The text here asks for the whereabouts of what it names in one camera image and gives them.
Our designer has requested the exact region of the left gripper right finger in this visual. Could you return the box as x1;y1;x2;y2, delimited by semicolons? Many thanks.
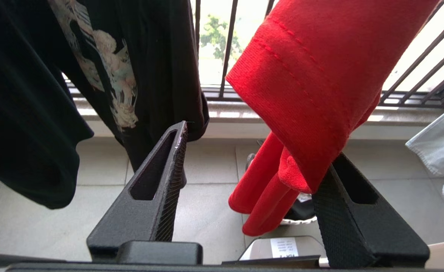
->
312;152;430;269

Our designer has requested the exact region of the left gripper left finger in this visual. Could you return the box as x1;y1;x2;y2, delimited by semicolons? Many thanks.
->
87;121;189;262

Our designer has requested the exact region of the white garment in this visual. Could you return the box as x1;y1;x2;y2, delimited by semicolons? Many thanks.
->
405;99;444;227

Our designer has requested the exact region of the black printed t-shirt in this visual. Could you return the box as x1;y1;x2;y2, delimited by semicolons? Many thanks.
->
0;0;210;210

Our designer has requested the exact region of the red sweatshirt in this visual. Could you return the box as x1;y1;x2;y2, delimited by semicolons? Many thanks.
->
225;0;440;237

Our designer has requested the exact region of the black metal window railing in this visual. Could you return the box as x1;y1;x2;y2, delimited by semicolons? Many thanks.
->
65;0;444;110

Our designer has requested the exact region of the green tree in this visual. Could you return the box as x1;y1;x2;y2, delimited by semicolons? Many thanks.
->
199;14;244;62

